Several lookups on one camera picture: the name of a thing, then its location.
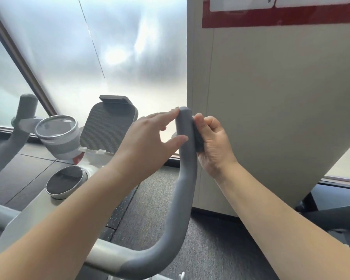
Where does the black machine base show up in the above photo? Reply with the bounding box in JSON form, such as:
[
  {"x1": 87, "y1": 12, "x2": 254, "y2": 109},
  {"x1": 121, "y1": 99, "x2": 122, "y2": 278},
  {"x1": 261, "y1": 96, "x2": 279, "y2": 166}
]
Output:
[{"x1": 294, "y1": 184, "x2": 350, "y2": 241}]

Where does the white paper sheet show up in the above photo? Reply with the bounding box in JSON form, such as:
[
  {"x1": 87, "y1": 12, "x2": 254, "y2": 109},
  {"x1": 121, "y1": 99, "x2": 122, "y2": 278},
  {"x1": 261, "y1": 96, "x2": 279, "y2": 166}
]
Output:
[
  {"x1": 275, "y1": 0, "x2": 350, "y2": 9},
  {"x1": 209, "y1": 0, "x2": 274, "y2": 12}
]

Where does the person's left hand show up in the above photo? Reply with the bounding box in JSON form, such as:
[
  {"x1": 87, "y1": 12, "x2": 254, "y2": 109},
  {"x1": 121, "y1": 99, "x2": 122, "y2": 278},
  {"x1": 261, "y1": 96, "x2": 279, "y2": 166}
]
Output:
[{"x1": 116, "y1": 108, "x2": 189, "y2": 185}]

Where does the person's left forearm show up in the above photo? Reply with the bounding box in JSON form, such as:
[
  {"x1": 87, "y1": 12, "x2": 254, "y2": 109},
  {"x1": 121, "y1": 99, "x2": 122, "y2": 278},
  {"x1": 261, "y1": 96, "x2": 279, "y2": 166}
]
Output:
[{"x1": 0, "y1": 157, "x2": 148, "y2": 280}]

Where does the dark grey wiping pad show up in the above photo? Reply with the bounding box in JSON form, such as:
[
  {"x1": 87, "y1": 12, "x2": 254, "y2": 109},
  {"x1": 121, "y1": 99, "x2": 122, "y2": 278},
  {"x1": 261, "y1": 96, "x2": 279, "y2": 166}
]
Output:
[{"x1": 194, "y1": 119, "x2": 206, "y2": 153}]

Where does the frosted glass window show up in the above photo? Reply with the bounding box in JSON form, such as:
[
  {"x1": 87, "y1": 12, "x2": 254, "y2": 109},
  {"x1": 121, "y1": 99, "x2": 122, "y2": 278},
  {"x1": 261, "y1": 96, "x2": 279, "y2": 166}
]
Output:
[{"x1": 0, "y1": 0, "x2": 188, "y2": 156}]

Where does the person's right forearm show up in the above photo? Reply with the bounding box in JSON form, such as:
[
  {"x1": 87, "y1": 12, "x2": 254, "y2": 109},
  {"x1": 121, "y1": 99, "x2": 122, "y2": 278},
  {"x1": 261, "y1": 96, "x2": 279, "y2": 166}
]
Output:
[{"x1": 214, "y1": 162, "x2": 350, "y2": 280}]

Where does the round white bike display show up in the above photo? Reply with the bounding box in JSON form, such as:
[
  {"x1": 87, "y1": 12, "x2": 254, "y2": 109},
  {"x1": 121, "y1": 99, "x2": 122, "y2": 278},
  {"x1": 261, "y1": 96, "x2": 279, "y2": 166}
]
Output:
[{"x1": 35, "y1": 115, "x2": 81, "y2": 161}]

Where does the round black silver knob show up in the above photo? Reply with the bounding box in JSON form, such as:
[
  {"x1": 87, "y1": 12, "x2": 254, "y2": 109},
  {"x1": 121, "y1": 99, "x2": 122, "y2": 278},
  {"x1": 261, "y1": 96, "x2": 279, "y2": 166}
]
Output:
[{"x1": 45, "y1": 165, "x2": 88, "y2": 200}]

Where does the white exercise bike frame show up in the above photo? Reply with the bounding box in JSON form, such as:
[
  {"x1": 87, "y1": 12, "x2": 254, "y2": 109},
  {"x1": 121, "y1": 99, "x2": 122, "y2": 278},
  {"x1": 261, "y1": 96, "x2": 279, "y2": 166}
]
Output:
[{"x1": 0, "y1": 116, "x2": 182, "y2": 280}]

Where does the grey curved handlebar grip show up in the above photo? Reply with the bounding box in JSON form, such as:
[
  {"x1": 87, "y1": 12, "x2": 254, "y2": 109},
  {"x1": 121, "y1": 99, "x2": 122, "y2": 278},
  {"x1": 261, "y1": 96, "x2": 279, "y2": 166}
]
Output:
[
  {"x1": 117, "y1": 107, "x2": 199, "y2": 280},
  {"x1": 0, "y1": 94, "x2": 39, "y2": 184}
]

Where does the brown window frame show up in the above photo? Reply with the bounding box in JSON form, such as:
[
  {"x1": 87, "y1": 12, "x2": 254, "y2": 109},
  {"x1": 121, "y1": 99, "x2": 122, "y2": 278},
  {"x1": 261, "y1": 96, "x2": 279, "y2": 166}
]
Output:
[{"x1": 0, "y1": 1, "x2": 58, "y2": 116}]

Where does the person's right hand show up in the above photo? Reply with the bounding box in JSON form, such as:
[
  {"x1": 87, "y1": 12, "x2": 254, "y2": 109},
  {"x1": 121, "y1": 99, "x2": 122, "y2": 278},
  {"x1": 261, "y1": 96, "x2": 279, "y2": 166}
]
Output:
[{"x1": 193, "y1": 113, "x2": 240, "y2": 182}]

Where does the red poster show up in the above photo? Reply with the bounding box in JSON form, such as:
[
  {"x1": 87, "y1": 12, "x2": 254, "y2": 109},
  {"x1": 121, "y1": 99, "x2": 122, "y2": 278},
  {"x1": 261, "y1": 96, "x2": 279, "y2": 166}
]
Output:
[{"x1": 202, "y1": 0, "x2": 350, "y2": 29}]

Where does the grey tablet holder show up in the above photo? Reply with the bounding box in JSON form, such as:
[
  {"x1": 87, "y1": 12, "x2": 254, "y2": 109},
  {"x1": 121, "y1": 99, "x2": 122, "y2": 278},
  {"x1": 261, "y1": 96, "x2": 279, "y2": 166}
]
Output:
[{"x1": 79, "y1": 95, "x2": 139, "y2": 157}]

